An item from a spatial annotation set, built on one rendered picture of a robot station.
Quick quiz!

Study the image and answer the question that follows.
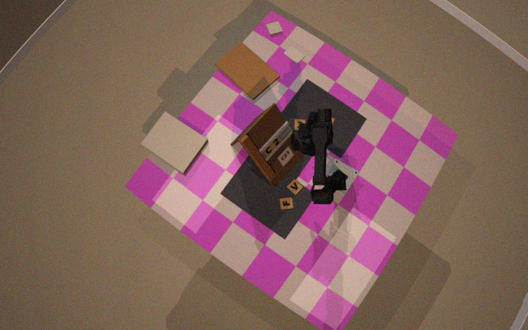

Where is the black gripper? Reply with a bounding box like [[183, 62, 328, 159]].
[[301, 112, 318, 156]]

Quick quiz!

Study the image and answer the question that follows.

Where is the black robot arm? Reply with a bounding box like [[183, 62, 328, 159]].
[[298, 108, 348, 204]]

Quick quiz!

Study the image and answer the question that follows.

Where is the cream paper label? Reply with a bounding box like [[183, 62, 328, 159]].
[[278, 146, 294, 166]]

